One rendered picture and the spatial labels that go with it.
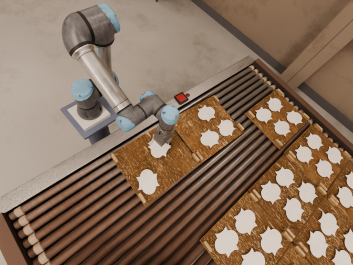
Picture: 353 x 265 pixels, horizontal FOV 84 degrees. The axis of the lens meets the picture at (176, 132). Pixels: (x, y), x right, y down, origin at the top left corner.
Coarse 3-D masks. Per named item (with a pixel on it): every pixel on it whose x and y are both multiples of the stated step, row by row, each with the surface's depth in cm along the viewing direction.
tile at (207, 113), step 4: (204, 108) 138; (208, 108) 139; (212, 108) 140; (200, 112) 136; (204, 112) 137; (208, 112) 138; (212, 112) 138; (200, 116) 135; (204, 116) 135; (208, 116) 136; (212, 116) 137; (208, 120) 134
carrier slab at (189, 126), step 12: (192, 108) 138; (216, 108) 142; (180, 120) 131; (192, 120) 133; (204, 120) 135; (216, 120) 137; (180, 132) 127; (192, 132) 129; (216, 132) 133; (240, 132) 136; (192, 144) 125; (216, 144) 129; (204, 156) 123
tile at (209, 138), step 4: (204, 132) 130; (208, 132) 130; (212, 132) 131; (204, 136) 128; (208, 136) 129; (212, 136) 130; (216, 136) 130; (200, 140) 127; (204, 140) 127; (208, 140) 128; (212, 140) 128; (216, 140) 129; (204, 144) 126; (208, 144) 126; (212, 144) 127
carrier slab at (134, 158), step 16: (128, 144) 117; (144, 144) 119; (176, 144) 123; (128, 160) 113; (144, 160) 115; (160, 160) 116; (176, 160) 118; (192, 160) 120; (128, 176) 109; (160, 176) 112; (176, 176) 114; (160, 192) 108
